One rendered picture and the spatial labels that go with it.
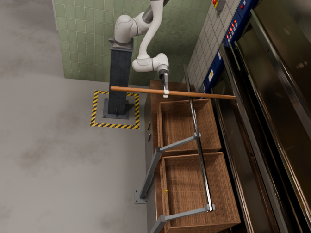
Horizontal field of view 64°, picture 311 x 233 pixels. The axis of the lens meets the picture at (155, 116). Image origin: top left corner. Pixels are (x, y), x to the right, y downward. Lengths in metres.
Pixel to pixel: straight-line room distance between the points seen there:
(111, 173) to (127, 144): 0.40
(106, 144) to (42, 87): 1.18
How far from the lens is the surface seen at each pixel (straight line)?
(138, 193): 2.65
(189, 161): 2.14
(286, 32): 1.66
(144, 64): 2.00
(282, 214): 1.34
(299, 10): 1.61
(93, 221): 2.56
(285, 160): 1.45
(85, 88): 3.43
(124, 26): 2.34
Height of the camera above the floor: 2.47
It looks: 50 degrees down
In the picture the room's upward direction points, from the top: 16 degrees clockwise
